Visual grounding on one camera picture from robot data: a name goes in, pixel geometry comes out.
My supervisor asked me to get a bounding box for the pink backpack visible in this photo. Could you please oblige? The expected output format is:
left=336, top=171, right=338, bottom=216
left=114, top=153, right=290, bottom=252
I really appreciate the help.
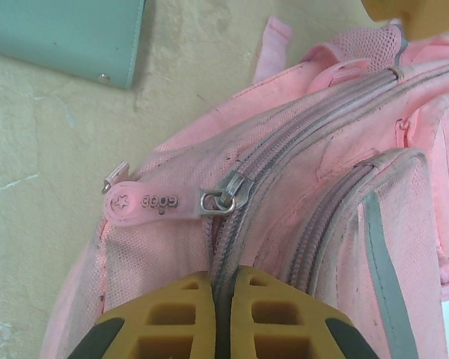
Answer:
left=40, top=14, right=449, bottom=359

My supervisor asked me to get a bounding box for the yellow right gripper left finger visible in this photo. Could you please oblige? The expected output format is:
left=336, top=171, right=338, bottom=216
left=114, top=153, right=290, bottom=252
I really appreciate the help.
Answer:
left=65, top=271, right=216, bottom=359

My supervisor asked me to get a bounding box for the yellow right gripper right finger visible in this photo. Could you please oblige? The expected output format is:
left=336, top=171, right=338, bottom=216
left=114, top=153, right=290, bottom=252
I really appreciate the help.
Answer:
left=216, top=266, right=382, bottom=359

